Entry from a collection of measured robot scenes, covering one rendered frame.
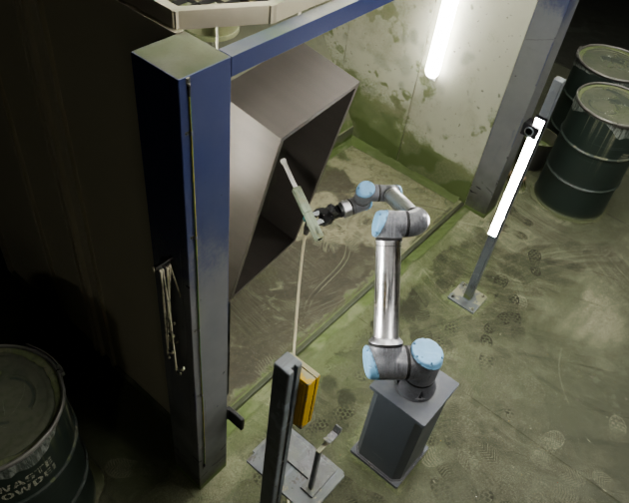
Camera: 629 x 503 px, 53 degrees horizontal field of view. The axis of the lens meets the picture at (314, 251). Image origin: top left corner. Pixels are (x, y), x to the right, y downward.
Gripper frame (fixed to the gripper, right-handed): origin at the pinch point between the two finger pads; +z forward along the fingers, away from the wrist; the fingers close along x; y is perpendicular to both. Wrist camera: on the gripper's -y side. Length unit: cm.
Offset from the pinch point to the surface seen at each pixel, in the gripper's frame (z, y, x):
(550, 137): -261, 127, 34
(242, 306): 37, 82, -11
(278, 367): 65, -127, -76
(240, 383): 58, 59, -57
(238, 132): 32, -69, 26
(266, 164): 26, -65, 10
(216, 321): 70, -71, -46
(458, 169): -155, 102, 29
